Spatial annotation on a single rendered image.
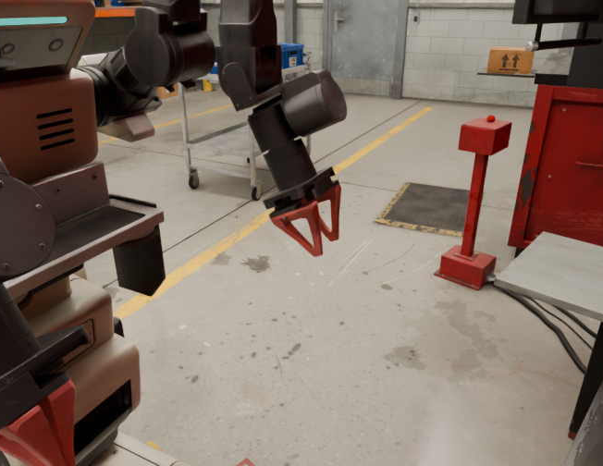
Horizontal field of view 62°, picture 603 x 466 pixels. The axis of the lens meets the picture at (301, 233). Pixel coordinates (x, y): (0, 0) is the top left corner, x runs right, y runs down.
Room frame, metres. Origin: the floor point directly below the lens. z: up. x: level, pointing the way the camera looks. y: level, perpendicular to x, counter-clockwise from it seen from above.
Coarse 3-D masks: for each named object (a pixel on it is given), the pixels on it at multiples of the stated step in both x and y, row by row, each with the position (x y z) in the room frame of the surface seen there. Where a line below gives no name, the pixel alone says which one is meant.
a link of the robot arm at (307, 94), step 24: (240, 72) 0.64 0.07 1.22; (312, 72) 0.62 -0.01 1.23; (240, 96) 0.64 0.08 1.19; (264, 96) 0.64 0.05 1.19; (288, 96) 0.63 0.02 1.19; (312, 96) 0.61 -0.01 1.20; (336, 96) 0.63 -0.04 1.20; (288, 120) 0.62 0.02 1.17; (312, 120) 0.61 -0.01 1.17; (336, 120) 0.61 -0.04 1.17
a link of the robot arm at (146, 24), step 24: (144, 0) 0.71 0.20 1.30; (168, 0) 0.70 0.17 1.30; (192, 0) 0.73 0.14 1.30; (144, 24) 0.69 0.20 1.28; (168, 24) 0.70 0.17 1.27; (192, 24) 0.76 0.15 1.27; (144, 48) 0.69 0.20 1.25; (168, 48) 0.68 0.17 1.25; (144, 72) 0.70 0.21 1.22; (168, 72) 0.68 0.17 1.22
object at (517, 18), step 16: (528, 0) 1.62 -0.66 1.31; (544, 0) 1.61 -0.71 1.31; (560, 0) 1.61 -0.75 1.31; (576, 0) 1.66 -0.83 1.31; (592, 0) 1.72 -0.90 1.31; (512, 16) 1.65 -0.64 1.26; (528, 16) 1.62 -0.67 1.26; (544, 16) 1.67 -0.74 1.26; (560, 16) 1.73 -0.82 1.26; (576, 16) 1.79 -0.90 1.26; (592, 16) 1.85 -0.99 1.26
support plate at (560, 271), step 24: (552, 240) 0.63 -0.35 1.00; (576, 240) 0.63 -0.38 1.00; (528, 264) 0.56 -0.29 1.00; (552, 264) 0.56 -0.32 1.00; (576, 264) 0.56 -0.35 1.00; (600, 264) 0.56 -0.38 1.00; (528, 288) 0.50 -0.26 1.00; (552, 288) 0.50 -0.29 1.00; (576, 288) 0.50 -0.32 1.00; (600, 288) 0.50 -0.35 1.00; (576, 312) 0.46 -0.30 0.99; (600, 312) 0.45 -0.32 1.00
